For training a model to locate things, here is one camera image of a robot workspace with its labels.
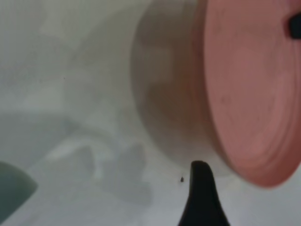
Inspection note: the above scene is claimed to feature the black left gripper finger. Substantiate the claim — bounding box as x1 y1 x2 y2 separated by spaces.
178 161 232 226

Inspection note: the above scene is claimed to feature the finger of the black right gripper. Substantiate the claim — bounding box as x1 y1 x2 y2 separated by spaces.
285 13 301 40

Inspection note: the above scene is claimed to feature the pink round plate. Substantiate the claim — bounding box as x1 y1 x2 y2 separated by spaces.
192 0 301 188

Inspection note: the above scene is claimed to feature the green round plate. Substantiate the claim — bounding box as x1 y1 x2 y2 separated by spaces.
0 161 39 226

